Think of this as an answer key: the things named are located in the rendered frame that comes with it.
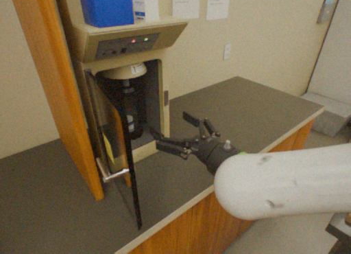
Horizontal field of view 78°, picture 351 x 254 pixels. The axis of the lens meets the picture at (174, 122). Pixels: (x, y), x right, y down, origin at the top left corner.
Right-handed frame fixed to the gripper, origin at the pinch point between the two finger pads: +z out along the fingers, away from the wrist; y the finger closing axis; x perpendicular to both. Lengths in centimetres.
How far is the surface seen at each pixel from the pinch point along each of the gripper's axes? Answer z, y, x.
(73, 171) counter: 30, 28, 28
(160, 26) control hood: 8.0, -3.3, -27.4
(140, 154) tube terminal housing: 19.2, 2.1, 25.4
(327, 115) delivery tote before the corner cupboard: 14, -250, 97
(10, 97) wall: 62, 38, 3
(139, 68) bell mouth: 21.8, -2.9, -11.6
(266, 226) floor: -14, -82, 123
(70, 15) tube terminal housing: 19.4, 17.6, -30.7
